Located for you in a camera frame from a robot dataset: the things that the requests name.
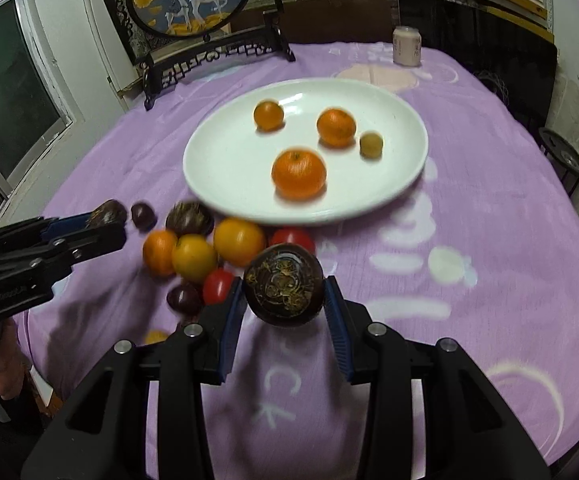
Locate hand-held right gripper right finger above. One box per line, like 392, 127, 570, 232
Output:
322, 276, 553, 480

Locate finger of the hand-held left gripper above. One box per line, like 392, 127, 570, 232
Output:
0, 213, 101, 248
0, 223, 127, 281

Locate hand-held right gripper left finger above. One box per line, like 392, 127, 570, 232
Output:
20, 280, 247, 480

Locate small dark spiky fruit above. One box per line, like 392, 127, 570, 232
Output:
90, 199, 129, 228

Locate large dark passion fruit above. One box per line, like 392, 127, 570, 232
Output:
242, 243, 325, 329

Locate white round plate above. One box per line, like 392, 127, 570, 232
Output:
183, 78, 429, 226

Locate person's left hand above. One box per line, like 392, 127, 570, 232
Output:
0, 319, 31, 401

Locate small red tomato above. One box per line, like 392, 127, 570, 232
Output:
202, 268, 236, 306

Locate dark purple plum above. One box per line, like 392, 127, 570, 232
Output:
166, 282, 204, 317

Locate orange tomato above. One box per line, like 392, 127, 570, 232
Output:
142, 229, 179, 276

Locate large yellow-orange tomato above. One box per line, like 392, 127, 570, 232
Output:
213, 217, 267, 268

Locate window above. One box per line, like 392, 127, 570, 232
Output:
0, 0, 76, 181

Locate purple printed tablecloth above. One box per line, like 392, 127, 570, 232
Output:
20, 41, 579, 480

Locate large orange tangerine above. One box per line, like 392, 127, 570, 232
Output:
272, 148, 327, 200

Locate small yellow-green fruit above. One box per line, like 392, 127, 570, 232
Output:
359, 131, 384, 159

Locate medium orange tangerine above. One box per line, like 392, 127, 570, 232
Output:
316, 108, 357, 149

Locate small orange tangerine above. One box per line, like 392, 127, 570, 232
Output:
254, 100, 285, 132

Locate black round stool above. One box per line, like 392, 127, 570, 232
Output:
537, 127, 579, 198

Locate white can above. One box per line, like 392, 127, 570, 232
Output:
392, 25, 423, 67

